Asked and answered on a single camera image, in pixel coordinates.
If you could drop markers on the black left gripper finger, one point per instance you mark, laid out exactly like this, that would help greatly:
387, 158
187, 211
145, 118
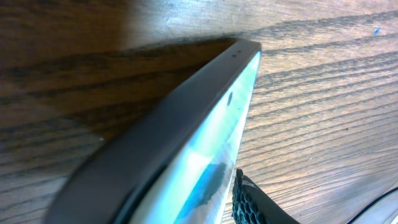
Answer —
252, 206

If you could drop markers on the blue Samsung smartphone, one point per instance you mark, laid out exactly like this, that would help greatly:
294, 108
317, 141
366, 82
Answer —
174, 165

